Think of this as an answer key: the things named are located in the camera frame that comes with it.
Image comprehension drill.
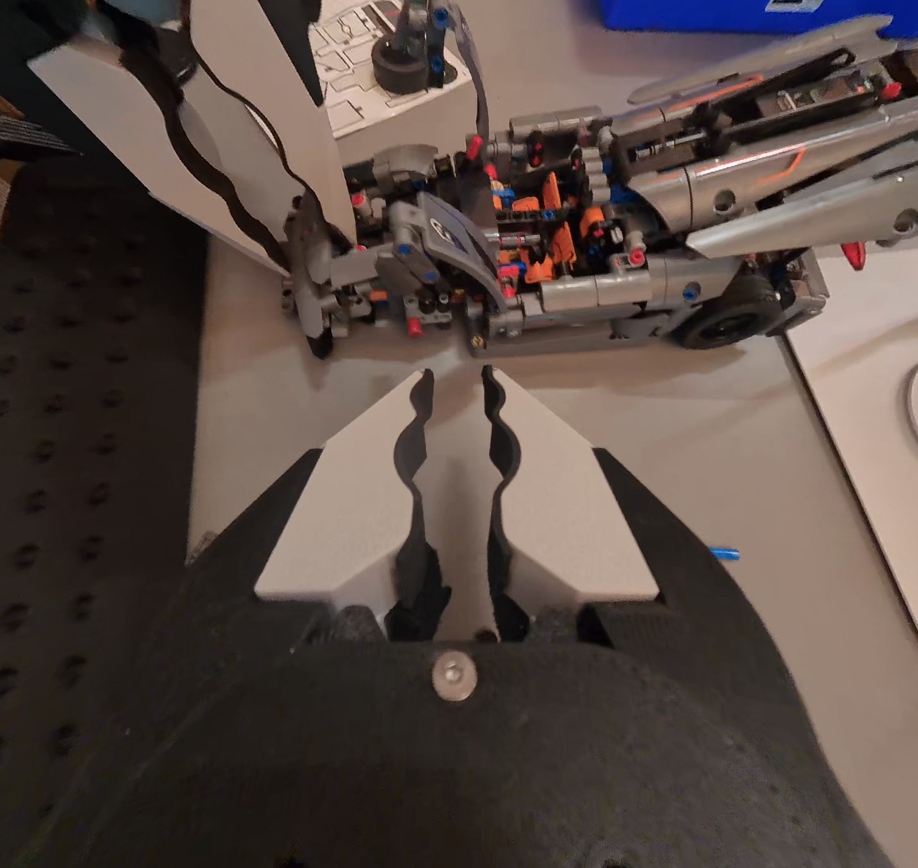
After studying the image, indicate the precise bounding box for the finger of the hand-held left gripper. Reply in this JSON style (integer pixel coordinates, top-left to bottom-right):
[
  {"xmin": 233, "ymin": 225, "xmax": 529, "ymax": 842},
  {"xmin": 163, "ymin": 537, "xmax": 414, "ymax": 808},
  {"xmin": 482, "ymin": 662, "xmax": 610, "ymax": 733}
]
[
  {"xmin": 27, "ymin": 35, "xmax": 291, "ymax": 279},
  {"xmin": 178, "ymin": 0, "xmax": 357, "ymax": 249}
]

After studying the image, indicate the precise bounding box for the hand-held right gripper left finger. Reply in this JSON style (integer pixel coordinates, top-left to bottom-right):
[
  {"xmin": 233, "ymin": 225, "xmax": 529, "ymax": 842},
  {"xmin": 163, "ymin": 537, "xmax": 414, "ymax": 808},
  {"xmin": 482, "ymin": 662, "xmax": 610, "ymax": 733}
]
[{"xmin": 254, "ymin": 368, "xmax": 436, "ymax": 643}]

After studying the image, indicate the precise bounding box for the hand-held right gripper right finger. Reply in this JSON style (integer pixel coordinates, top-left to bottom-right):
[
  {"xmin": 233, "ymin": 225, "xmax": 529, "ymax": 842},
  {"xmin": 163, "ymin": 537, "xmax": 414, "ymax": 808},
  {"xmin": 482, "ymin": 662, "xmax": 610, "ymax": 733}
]
[{"xmin": 482, "ymin": 365, "xmax": 661, "ymax": 641}]

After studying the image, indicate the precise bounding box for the black lego wheel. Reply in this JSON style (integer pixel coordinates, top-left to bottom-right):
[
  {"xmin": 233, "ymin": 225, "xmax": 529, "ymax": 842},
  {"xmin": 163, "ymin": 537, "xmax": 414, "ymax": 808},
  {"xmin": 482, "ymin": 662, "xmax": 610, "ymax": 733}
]
[{"xmin": 372, "ymin": 35, "xmax": 426, "ymax": 92}]

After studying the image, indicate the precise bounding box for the grey lego car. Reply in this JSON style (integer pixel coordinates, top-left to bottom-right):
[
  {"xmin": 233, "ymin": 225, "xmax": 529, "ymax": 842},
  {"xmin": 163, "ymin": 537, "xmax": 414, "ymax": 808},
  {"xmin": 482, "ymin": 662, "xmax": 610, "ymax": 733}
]
[{"xmin": 280, "ymin": 0, "xmax": 918, "ymax": 360}]

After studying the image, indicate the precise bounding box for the white sticker sheet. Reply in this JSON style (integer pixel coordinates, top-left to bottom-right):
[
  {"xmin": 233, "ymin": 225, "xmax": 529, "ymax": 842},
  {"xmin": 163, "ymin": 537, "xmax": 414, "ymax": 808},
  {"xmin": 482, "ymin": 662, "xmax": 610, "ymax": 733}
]
[{"xmin": 308, "ymin": 0, "xmax": 474, "ymax": 139}]

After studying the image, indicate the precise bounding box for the black mesh office chair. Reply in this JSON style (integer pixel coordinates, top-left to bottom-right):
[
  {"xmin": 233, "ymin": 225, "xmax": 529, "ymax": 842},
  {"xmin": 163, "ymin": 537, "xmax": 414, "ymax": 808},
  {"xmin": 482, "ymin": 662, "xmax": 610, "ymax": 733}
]
[{"xmin": 0, "ymin": 154, "xmax": 209, "ymax": 847}]

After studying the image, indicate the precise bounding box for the white book stand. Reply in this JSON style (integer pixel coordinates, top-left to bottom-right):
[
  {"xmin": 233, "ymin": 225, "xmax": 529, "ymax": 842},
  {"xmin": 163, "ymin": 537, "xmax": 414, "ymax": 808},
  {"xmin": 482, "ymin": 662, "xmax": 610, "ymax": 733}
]
[{"xmin": 785, "ymin": 244, "xmax": 918, "ymax": 632}]

